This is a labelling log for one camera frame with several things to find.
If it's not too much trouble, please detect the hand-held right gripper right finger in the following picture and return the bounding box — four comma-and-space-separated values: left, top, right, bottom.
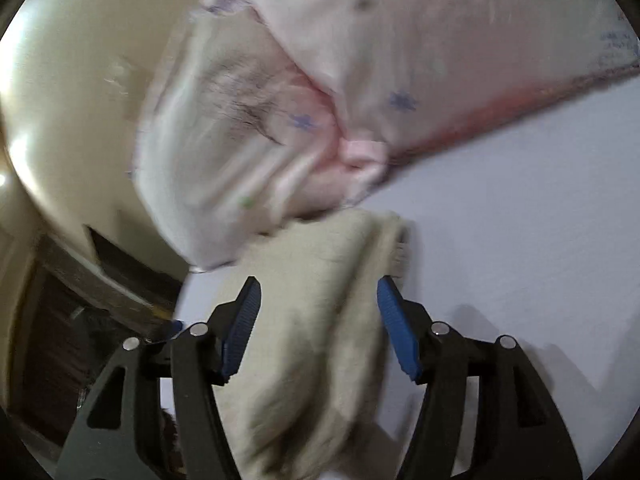
376, 275, 585, 480

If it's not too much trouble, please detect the dark wooden furniture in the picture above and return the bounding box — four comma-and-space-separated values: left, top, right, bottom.
10, 225, 186, 456

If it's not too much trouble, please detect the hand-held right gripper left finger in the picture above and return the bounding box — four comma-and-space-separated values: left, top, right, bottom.
55, 276, 262, 480

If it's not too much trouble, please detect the cream knitted small garment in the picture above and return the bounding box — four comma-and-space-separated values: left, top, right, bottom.
215, 208, 408, 480

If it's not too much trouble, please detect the pink floral quilt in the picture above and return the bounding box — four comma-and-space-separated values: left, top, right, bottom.
127, 0, 640, 272

